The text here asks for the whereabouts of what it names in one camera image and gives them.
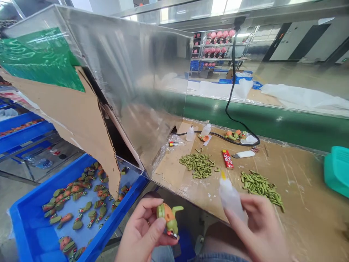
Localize person's right hand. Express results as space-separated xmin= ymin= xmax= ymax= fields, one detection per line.
xmin=225 ymin=192 xmax=294 ymax=262

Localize person's left hand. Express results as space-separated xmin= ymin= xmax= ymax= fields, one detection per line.
xmin=114 ymin=198 xmax=180 ymax=262

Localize orange green toy figure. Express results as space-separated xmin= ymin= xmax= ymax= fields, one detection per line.
xmin=156 ymin=202 xmax=184 ymax=241

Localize translucent glue squeeze bottle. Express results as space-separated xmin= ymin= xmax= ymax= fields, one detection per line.
xmin=219 ymin=169 xmax=249 ymax=229

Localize person's legs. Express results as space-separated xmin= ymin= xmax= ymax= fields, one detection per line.
xmin=151 ymin=220 xmax=253 ymax=262

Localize heap of green curved parts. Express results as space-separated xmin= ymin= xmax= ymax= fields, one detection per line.
xmin=240 ymin=169 xmax=286 ymax=214

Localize cardboard work mat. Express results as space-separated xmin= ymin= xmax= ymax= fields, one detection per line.
xmin=151 ymin=117 xmax=349 ymax=262

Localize pile of toy figures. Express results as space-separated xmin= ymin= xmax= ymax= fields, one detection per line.
xmin=41 ymin=161 xmax=132 ymax=261

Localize white utility knife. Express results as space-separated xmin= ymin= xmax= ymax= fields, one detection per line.
xmin=232 ymin=150 xmax=256 ymax=159

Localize red flat packet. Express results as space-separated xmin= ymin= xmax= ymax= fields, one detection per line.
xmin=221 ymin=149 xmax=235 ymax=170

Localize pile of green toy arms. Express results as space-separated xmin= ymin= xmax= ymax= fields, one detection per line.
xmin=178 ymin=153 xmax=221 ymax=180

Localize clear packet of glue tubes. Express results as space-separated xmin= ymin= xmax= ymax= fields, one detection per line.
xmin=167 ymin=136 xmax=188 ymax=148

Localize teal plastic container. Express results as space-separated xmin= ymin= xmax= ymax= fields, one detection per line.
xmin=324 ymin=146 xmax=349 ymax=199

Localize large blue plastic bin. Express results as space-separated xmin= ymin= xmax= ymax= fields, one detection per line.
xmin=9 ymin=152 xmax=151 ymax=262

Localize cluster of finished toy figures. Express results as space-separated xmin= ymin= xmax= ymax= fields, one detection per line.
xmin=224 ymin=129 xmax=258 ymax=146

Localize green conveyor belt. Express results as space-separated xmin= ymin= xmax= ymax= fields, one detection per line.
xmin=163 ymin=82 xmax=349 ymax=154

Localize white bottle with orange base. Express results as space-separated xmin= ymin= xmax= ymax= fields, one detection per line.
xmin=198 ymin=123 xmax=213 ymax=146

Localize plastic water bottle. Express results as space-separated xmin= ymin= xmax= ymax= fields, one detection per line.
xmin=24 ymin=154 xmax=54 ymax=170

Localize torn brown cardboard sheet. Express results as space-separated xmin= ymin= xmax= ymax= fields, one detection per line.
xmin=0 ymin=65 xmax=122 ymax=203

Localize white plastic sheeting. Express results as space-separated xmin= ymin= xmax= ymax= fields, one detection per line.
xmin=234 ymin=78 xmax=349 ymax=111

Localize blue bin with orange toys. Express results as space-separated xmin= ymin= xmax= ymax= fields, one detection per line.
xmin=0 ymin=111 xmax=56 ymax=156

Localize stack of blue crates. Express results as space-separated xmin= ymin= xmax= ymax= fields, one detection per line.
xmin=184 ymin=60 xmax=264 ymax=90

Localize shelf rack with pink toys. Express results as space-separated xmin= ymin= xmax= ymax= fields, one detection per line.
xmin=190 ymin=27 xmax=260 ymax=80

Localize green plastic sheet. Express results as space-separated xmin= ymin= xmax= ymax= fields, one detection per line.
xmin=0 ymin=27 xmax=86 ymax=93

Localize grey machine cabinets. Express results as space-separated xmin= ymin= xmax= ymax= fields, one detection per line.
xmin=261 ymin=17 xmax=349 ymax=65

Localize black power cable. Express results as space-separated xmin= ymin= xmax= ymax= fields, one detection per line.
xmin=174 ymin=16 xmax=260 ymax=146

